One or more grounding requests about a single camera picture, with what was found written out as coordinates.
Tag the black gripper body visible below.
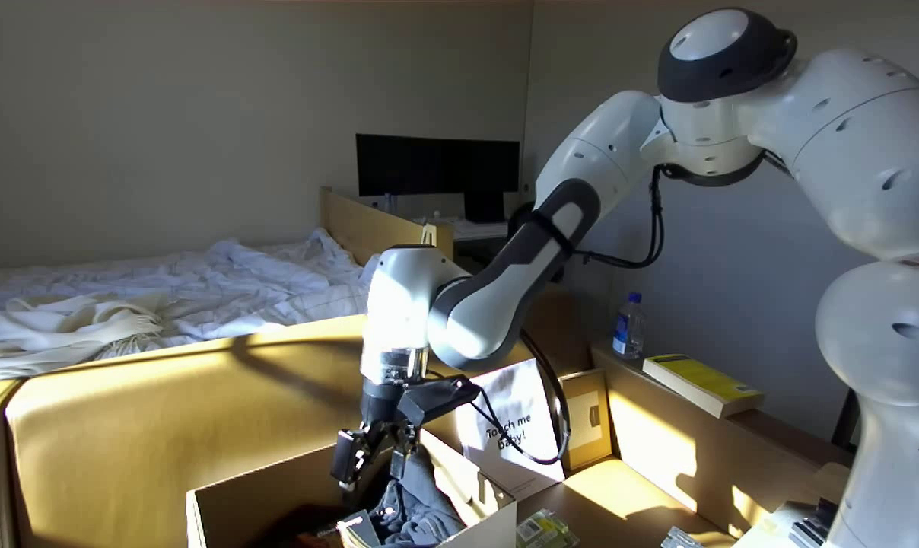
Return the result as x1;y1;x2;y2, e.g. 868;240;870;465
359;373;429;438

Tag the yellow book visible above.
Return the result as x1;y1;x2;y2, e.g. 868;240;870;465
639;350;768;421

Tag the open cardboard box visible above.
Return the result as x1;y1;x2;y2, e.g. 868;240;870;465
184;428;521;548
418;285;596;451

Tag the small labelled cardboard box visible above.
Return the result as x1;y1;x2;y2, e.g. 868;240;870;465
553;369;617;474

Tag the blue clothing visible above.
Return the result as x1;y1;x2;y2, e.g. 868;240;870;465
363;445;468;548

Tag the printed paper sign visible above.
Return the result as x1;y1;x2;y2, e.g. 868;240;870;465
457;357;565;483

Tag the black computer monitor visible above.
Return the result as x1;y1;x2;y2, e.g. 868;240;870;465
353;130;525;226

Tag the white crumpled bedding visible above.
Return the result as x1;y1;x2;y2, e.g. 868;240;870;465
0;226;378;384

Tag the blue label water bottle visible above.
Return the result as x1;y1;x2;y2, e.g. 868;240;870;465
610;290;648;364

